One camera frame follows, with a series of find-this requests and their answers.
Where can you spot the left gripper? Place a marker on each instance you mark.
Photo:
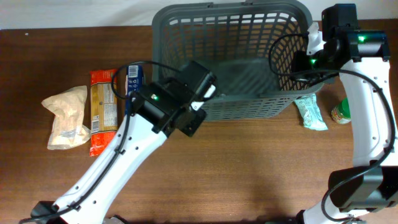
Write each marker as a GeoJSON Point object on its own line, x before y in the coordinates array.
{"type": "Point", "coordinates": [200, 121]}

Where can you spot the mint green snack packet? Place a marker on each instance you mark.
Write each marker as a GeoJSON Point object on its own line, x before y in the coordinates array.
{"type": "Point", "coordinates": [310, 113]}

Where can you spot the grey plastic laundry basket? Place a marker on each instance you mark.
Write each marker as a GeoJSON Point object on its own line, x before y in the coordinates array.
{"type": "Point", "coordinates": [248, 45]}

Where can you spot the blue tissue box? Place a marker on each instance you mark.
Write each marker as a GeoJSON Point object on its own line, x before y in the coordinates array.
{"type": "Point", "coordinates": [135, 78]}

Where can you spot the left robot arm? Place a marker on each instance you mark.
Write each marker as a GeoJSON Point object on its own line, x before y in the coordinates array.
{"type": "Point", "coordinates": [154, 112]}

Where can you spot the beige food pouch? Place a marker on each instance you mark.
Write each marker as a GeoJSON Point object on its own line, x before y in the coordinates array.
{"type": "Point", "coordinates": [68, 130]}

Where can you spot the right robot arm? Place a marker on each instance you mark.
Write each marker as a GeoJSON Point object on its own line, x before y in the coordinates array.
{"type": "Point", "coordinates": [338, 47]}

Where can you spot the green lidded glass jar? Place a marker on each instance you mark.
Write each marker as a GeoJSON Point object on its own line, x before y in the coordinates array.
{"type": "Point", "coordinates": [341, 113]}

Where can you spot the orange pasta package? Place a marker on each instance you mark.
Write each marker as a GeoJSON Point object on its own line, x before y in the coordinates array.
{"type": "Point", "coordinates": [104, 111]}

